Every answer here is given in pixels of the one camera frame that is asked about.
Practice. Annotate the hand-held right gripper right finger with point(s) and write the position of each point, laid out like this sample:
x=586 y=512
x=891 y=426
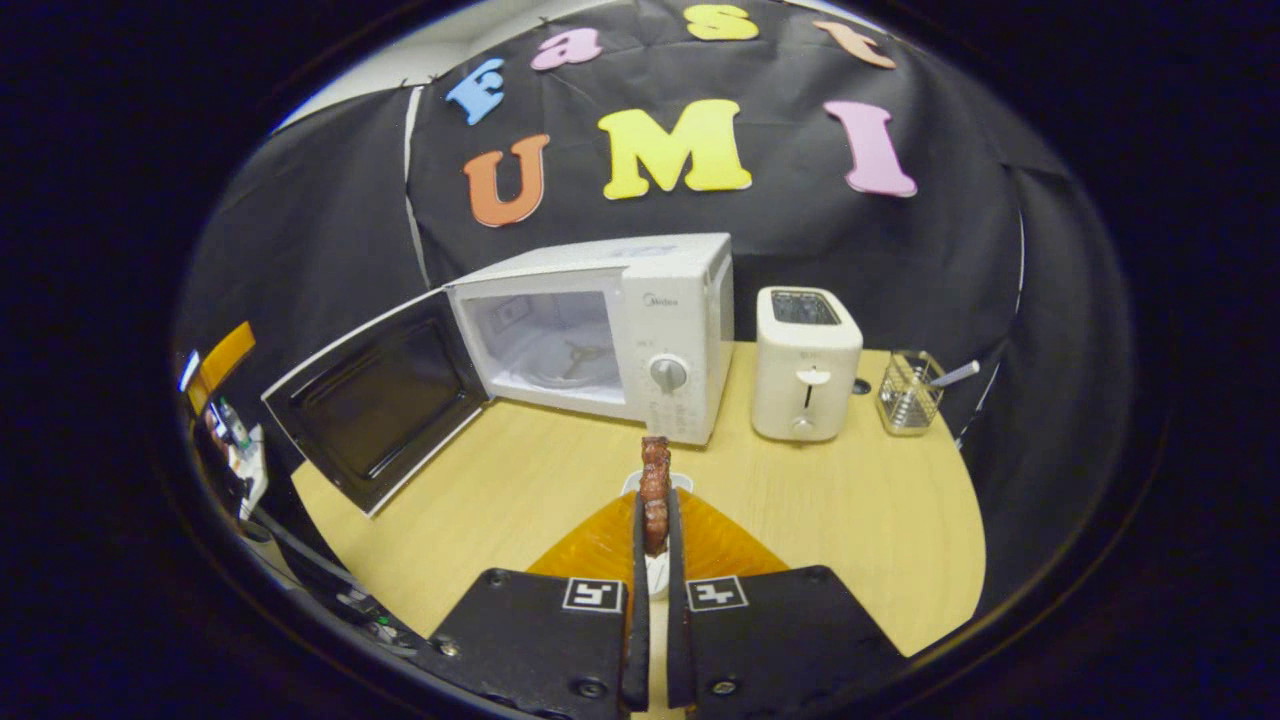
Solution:
x=677 y=640

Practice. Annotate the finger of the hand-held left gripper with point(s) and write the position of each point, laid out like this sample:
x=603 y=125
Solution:
x=222 y=365

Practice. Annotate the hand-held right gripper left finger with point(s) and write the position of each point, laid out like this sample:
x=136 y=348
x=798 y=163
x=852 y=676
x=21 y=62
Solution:
x=640 y=640

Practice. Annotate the brown meat skewer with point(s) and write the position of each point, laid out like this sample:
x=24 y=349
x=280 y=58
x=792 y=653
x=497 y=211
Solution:
x=655 y=490

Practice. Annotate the white microwave oven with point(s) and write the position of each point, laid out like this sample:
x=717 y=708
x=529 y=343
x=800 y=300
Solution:
x=670 y=300

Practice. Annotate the small white dish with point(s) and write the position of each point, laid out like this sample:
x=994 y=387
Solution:
x=657 y=575

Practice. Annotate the black backdrop cloth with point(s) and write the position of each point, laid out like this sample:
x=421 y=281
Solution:
x=320 y=220

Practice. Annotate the cream toaster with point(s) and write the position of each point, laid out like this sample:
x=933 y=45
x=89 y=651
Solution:
x=805 y=370

